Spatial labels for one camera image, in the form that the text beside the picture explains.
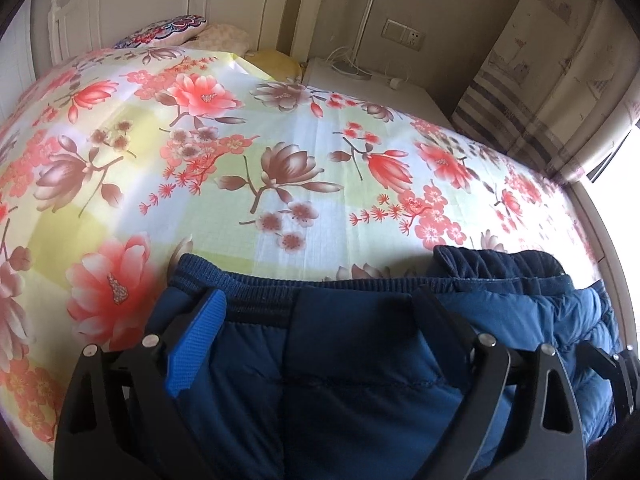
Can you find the white bedside table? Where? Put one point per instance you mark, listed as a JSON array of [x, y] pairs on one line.
[[407, 98]]

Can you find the patterned window curtain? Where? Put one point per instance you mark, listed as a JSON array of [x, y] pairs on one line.
[[559, 90]]

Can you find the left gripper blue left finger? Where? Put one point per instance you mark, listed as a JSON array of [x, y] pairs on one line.
[[188, 340]]

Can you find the floral bed sheet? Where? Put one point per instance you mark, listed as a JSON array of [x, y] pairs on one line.
[[118, 162]]

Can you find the blue puffer jacket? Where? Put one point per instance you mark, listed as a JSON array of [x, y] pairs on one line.
[[334, 380]]

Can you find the silver desk lamp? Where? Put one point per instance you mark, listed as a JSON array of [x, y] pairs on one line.
[[347, 64]]

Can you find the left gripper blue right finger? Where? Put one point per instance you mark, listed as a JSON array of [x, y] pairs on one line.
[[449, 336]]

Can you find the wall power socket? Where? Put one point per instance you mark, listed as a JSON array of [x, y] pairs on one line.
[[403, 34]]

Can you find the white wooden headboard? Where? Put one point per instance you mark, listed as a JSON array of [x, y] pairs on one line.
[[78, 26]]

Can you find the yellow pillow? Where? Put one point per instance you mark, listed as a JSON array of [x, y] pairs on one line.
[[276, 64]]

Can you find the colourful embroidered pillow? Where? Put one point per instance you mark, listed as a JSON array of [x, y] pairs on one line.
[[165, 33]]

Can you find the peach patterned pillow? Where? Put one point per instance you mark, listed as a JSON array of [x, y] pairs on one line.
[[221, 38]]

